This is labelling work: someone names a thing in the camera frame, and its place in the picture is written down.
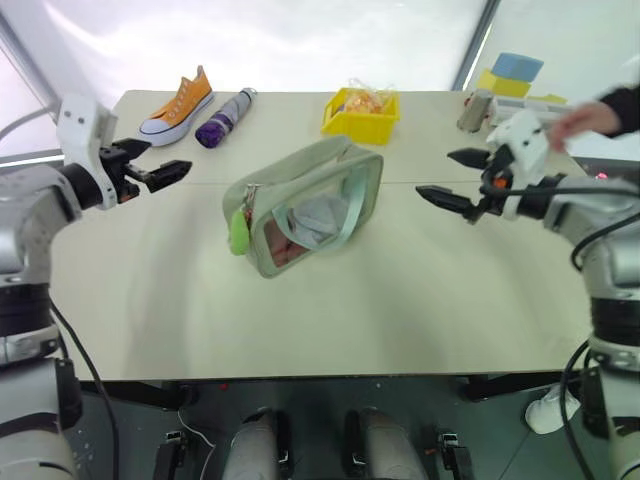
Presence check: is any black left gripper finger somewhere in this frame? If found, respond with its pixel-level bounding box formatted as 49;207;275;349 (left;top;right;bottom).
112;139;153;161
144;159;194;195

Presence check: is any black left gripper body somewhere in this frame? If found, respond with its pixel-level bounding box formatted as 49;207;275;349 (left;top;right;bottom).
97;143;152;204

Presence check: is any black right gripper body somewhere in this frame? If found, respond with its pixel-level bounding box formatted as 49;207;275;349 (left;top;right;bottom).
464;144;521;226

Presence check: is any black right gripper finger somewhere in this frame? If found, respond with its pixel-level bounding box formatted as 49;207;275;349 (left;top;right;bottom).
446;147;490;170
415;185;474;216

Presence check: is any green transparent pouch bag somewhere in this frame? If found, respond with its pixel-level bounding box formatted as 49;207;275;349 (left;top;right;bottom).
222;134;385;280

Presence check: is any light blue cloth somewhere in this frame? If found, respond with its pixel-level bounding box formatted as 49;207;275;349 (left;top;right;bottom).
289;193;346;247

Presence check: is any person's bare hand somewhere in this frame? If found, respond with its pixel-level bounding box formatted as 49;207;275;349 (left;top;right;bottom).
547;101;624;154

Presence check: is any grey rectangular box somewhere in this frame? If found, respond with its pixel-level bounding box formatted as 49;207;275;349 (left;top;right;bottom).
456;89;496;134

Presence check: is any orange canvas sneaker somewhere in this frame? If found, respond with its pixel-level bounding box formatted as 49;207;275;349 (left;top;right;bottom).
138;64;216;148

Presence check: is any white flat tray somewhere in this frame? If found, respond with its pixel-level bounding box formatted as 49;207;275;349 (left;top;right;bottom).
487;94;576;126

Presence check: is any grey purple folded umbrella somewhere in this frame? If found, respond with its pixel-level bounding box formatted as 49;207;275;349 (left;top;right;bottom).
194;87;259;150

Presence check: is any bright green zipper charm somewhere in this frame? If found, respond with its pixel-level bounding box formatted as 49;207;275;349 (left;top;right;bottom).
228;208;251;257

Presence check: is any blue foam block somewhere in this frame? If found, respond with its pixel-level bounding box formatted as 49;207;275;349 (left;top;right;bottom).
492;52;545;83

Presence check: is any yellow plastic bin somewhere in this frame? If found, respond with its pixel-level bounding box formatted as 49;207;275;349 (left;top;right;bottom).
320;87;403;146

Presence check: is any clear bag of orange snacks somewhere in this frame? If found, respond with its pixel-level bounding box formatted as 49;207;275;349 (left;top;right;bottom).
339;77;396;116

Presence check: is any white object on floor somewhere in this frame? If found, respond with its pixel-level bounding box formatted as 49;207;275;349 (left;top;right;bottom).
524;384;581;435

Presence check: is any grey rounded leg shell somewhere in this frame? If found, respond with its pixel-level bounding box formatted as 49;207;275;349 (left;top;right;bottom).
222;407;291;480
344;407;431;480

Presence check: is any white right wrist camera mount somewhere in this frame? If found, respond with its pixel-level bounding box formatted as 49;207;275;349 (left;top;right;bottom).
485;109;549;221

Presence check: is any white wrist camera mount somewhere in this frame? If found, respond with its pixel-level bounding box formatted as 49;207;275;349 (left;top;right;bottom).
485;109;549;221
54;93;121;211

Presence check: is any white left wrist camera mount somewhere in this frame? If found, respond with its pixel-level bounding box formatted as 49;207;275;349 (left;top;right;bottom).
54;93;121;211

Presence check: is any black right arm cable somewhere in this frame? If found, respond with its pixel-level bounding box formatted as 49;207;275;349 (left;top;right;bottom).
559;337;609;480
502;172;640;274

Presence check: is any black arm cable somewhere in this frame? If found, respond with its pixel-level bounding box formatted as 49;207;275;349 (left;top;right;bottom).
502;172;640;274
47;302;120;480
559;337;609;480

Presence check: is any grey window frame post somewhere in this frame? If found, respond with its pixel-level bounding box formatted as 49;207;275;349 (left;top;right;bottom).
0;0;64;119
452;0;502;94

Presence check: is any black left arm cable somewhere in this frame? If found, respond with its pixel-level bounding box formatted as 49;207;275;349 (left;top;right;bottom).
47;302;120;480

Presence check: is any black table frame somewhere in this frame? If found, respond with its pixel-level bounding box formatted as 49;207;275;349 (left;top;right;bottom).
79;372;594;412

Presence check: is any thin white cable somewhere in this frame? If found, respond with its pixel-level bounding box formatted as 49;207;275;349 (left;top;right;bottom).
177;399;221;451

